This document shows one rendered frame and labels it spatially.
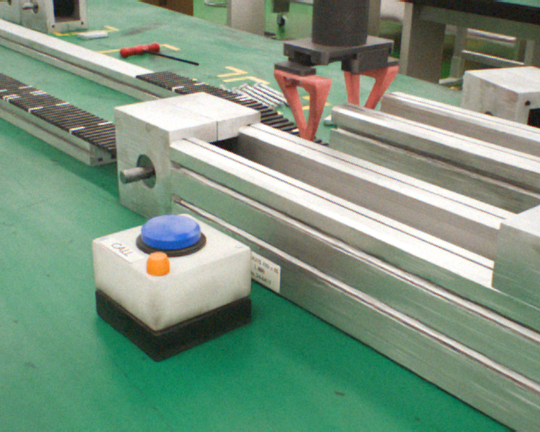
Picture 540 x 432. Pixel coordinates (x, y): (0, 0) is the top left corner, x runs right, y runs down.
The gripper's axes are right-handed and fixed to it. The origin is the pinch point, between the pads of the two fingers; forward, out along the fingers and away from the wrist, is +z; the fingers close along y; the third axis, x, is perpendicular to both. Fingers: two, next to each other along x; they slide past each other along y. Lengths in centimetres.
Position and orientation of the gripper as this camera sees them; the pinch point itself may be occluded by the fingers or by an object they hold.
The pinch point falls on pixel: (333, 127)
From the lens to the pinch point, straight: 85.7
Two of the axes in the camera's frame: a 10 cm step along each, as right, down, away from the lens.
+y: 7.6, -2.4, 6.0
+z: -0.2, 9.2, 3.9
